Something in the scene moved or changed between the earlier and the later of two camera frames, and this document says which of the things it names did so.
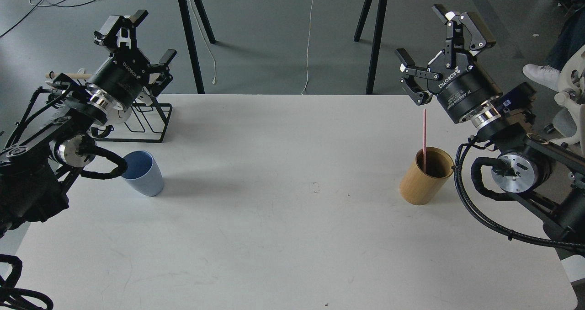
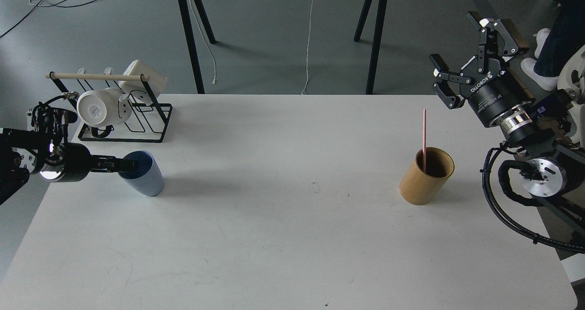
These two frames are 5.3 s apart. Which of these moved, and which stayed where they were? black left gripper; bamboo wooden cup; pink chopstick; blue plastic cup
Moved: black left gripper
Stayed: bamboo wooden cup; blue plastic cup; pink chopstick
